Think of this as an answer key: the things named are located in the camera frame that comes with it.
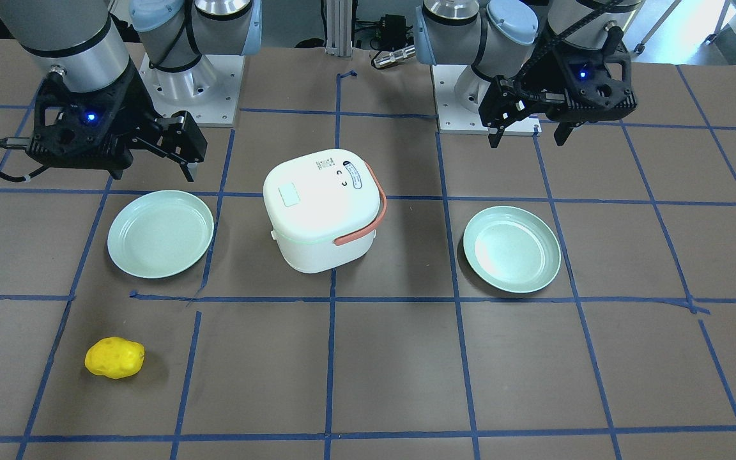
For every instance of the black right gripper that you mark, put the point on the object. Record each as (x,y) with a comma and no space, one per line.
(130,96)

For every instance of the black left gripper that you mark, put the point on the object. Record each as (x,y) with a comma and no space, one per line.
(542,76)

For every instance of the white rice cooker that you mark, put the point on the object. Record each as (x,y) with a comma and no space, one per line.
(324,208)

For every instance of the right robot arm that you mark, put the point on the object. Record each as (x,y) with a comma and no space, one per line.
(81,41)

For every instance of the green plate near potato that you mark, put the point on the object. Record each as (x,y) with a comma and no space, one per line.
(160,234)

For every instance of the green plate far side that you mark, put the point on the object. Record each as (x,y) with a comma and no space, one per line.
(512,249)

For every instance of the yellow toy potato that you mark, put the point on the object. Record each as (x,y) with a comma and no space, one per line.
(115,358)

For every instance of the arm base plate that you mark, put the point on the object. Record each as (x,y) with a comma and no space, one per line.
(210,90)
(458,92)

